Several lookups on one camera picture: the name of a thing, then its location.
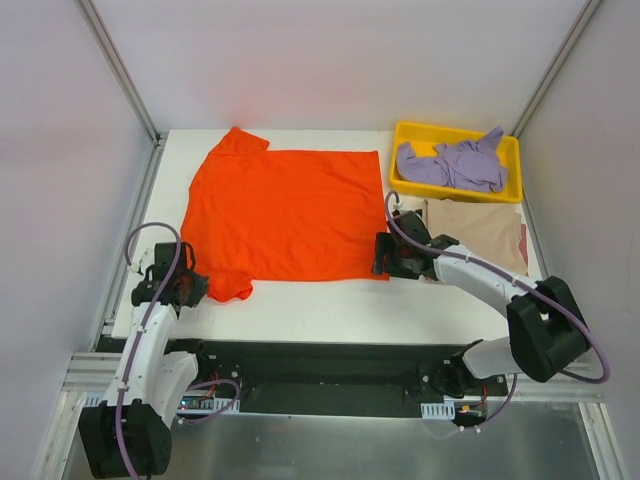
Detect orange t shirt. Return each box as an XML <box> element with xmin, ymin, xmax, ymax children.
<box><xmin>181</xmin><ymin>127</ymin><xmax>386</xmax><ymax>303</ymax></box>

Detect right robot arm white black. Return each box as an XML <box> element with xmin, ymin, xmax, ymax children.
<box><xmin>372</xmin><ymin>211</ymin><xmax>591</xmax><ymax>395</ymax></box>

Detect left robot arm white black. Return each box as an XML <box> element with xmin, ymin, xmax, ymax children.
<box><xmin>78</xmin><ymin>242</ymin><xmax>212</xmax><ymax>479</ymax></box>

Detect beige folded t shirt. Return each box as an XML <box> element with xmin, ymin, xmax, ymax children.
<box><xmin>422</xmin><ymin>198</ymin><xmax>528</xmax><ymax>275</ymax></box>

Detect yellow plastic bin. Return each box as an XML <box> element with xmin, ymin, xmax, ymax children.
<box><xmin>388</xmin><ymin>121</ymin><xmax>523</xmax><ymax>203</ymax></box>

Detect purple t shirt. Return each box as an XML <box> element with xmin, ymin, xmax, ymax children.
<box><xmin>396</xmin><ymin>126</ymin><xmax>508</xmax><ymax>193</ymax></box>

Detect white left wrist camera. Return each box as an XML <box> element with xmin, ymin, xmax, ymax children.
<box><xmin>124</xmin><ymin>247</ymin><xmax>154</xmax><ymax>276</ymax></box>

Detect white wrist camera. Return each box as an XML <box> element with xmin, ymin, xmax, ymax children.
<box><xmin>391</xmin><ymin>197</ymin><xmax>411</xmax><ymax>217</ymax></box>
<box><xmin>124</xmin><ymin>247</ymin><xmax>154</xmax><ymax>276</ymax></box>

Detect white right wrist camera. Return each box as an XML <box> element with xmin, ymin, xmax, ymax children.
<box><xmin>391</xmin><ymin>197</ymin><xmax>411</xmax><ymax>217</ymax></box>

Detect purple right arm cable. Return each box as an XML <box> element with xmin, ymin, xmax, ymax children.
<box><xmin>384</xmin><ymin>189</ymin><xmax>612</xmax><ymax>385</ymax></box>

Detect left white cable duct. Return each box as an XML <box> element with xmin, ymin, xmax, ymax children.
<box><xmin>82</xmin><ymin>392</ymin><xmax>241</xmax><ymax>416</ymax></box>

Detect white cable duct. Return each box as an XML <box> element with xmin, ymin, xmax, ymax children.
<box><xmin>82</xmin><ymin>392</ymin><xmax>241</xmax><ymax>416</ymax></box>
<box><xmin>420</xmin><ymin>400</ymin><xmax>456</xmax><ymax>421</ymax></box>

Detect left aluminium frame post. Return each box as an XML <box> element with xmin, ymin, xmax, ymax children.
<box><xmin>75</xmin><ymin>0</ymin><xmax>162</xmax><ymax>146</ymax></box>

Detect aluminium frame post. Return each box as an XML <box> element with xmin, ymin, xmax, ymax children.
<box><xmin>511</xmin><ymin>0</ymin><xmax>606</xmax><ymax>138</ymax></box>
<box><xmin>75</xmin><ymin>0</ymin><xmax>162</xmax><ymax>146</ymax></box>

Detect right white cable duct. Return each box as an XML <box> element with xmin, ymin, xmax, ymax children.
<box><xmin>420</xmin><ymin>400</ymin><xmax>456</xmax><ymax>421</ymax></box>

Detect right aluminium frame post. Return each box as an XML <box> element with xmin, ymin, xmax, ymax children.
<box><xmin>511</xmin><ymin>0</ymin><xmax>606</xmax><ymax>138</ymax></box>

